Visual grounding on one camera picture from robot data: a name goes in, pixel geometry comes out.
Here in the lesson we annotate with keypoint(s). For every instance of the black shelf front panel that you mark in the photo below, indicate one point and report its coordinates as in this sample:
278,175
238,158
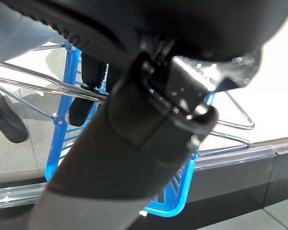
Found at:
230,187

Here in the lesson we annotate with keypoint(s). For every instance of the blue plastic basket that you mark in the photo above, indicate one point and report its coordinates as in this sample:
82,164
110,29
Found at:
181,191

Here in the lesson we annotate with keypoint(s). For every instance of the dark left robot hand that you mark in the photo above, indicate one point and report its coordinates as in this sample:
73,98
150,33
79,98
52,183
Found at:
124,148

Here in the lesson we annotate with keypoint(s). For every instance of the light grey robot body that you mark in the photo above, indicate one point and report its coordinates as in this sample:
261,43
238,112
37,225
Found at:
14,31

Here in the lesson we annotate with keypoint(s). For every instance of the clear plastic shelf edge strip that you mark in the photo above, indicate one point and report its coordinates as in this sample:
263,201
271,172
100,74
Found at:
230,155

